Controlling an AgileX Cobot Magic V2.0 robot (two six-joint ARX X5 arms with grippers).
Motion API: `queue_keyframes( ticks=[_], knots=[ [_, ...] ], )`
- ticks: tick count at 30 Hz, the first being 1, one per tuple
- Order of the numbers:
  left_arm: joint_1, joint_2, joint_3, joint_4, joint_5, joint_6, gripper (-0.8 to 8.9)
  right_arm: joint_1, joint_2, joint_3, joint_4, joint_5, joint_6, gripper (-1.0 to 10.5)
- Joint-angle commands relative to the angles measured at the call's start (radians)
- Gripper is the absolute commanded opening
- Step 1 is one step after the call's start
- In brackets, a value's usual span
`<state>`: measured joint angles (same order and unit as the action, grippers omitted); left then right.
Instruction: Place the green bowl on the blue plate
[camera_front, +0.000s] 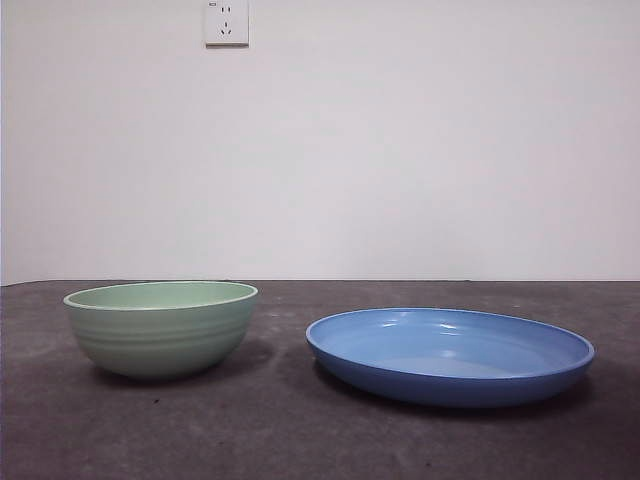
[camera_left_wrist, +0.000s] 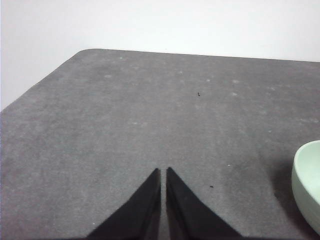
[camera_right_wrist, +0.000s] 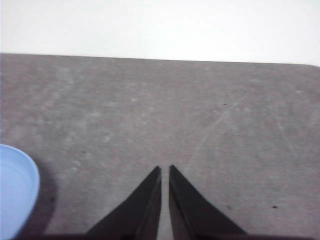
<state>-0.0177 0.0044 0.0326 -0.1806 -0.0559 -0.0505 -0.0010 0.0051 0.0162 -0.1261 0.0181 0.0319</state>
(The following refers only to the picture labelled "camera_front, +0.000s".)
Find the white wall socket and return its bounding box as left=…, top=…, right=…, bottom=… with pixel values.
left=204, top=0, right=250, bottom=50

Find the green ribbed bowl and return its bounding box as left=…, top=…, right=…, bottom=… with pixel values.
left=63, top=280, right=260, bottom=385

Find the blue plate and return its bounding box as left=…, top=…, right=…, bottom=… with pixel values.
left=305, top=307, right=597, bottom=409

